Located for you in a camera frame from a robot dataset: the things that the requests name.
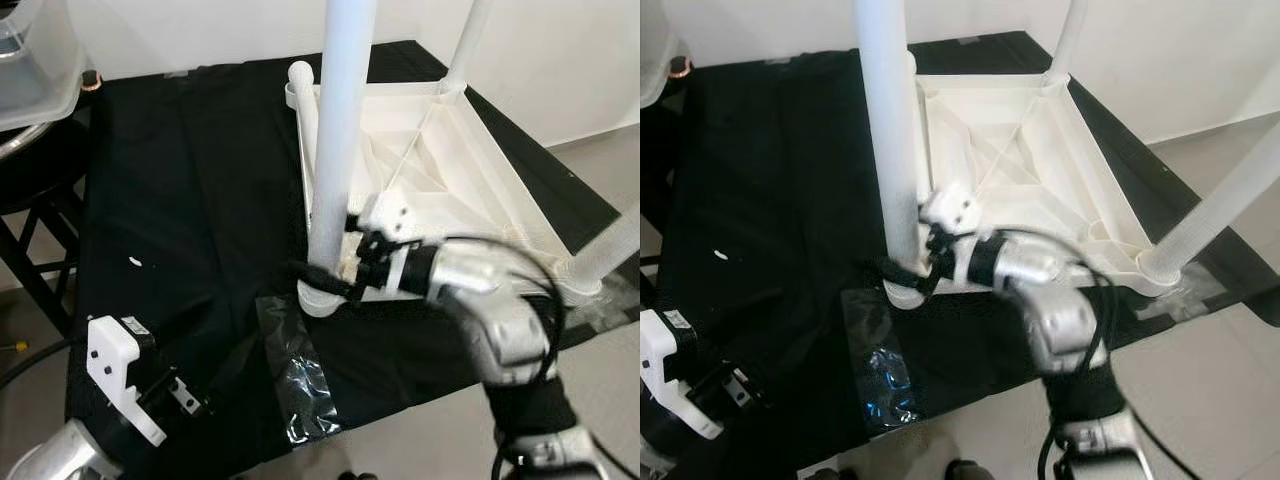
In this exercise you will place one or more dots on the black round bowl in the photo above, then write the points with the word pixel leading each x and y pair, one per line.
pixel 680 68
pixel 35 170

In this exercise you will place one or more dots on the large clear tape patch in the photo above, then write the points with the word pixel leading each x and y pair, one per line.
pixel 610 308
pixel 1180 292

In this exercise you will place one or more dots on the thin pipe with yellow fitting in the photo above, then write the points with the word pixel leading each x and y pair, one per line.
pixel 12 346

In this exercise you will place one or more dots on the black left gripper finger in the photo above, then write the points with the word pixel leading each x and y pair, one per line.
pixel 800 360
pixel 228 365
pixel 762 297

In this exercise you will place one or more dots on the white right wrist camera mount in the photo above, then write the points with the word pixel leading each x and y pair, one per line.
pixel 950 205
pixel 390 212

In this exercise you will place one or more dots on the black table cloth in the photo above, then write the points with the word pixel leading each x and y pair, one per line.
pixel 780 170
pixel 200 170

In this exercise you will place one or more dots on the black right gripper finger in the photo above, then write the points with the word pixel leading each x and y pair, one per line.
pixel 322 282
pixel 898 276

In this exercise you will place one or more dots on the black metal stool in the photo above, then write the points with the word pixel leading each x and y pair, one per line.
pixel 35 240

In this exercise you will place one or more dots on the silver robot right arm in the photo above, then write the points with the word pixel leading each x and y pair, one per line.
pixel 510 330
pixel 1070 320

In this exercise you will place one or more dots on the clear plastic storage box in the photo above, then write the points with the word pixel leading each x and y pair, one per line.
pixel 652 50
pixel 40 60

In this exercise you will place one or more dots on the narrow clear tape strip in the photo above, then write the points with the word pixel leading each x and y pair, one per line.
pixel 880 380
pixel 300 380

